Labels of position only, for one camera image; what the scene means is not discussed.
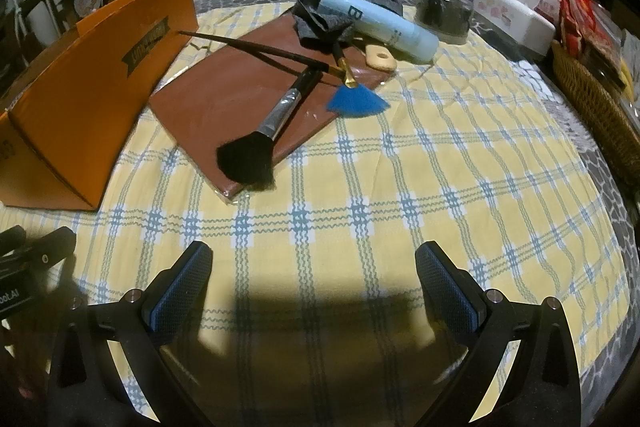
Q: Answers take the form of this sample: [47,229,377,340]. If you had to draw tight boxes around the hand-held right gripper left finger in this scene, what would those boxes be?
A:
[47,239,216,427]

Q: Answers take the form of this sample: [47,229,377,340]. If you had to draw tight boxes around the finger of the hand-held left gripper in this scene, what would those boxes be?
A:
[0,226,27,255]
[22,228,77,275]

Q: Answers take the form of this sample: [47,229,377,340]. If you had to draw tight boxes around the white floral tissue box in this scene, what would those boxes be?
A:
[472,0,557,58]

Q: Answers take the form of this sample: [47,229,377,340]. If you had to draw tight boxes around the orange cardboard box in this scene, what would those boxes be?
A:
[0,0,199,212]

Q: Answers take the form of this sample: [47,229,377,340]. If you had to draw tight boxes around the light blue bottle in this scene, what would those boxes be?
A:
[320,0,441,62]

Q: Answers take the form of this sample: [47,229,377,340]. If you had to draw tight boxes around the dark blue sock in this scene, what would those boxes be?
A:
[292,0,356,50]

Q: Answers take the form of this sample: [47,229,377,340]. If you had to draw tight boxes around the blue fan brush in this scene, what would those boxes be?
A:
[326,42,390,114]

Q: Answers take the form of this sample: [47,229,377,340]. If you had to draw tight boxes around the grey patterned desktop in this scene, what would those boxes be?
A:
[192,0,640,427]

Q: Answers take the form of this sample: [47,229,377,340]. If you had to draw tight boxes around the brown leather pouch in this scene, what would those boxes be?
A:
[148,14,396,204]

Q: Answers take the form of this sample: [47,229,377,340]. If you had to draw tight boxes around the large black makeup brush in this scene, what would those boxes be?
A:
[216,69,323,190]

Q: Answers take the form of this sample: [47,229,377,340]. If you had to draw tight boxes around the carved wooden paddle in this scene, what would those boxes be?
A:
[364,44,398,72]

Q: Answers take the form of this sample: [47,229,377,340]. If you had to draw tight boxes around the clear container of black clips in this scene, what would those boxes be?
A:
[416,0,473,45]

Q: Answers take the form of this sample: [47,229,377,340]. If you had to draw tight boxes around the thin black paint brush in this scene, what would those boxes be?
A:
[177,31,346,72]

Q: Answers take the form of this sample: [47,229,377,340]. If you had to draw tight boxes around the red snack packets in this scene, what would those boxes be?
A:
[557,0,626,72]

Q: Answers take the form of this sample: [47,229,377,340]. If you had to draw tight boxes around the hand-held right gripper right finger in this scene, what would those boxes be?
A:
[414,241,583,427]

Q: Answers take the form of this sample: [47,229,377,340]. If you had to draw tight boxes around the wicker basket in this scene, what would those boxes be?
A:
[550,41,640,180]

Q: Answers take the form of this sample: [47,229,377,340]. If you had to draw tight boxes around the yellow plaid cloth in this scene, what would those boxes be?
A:
[0,2,631,427]

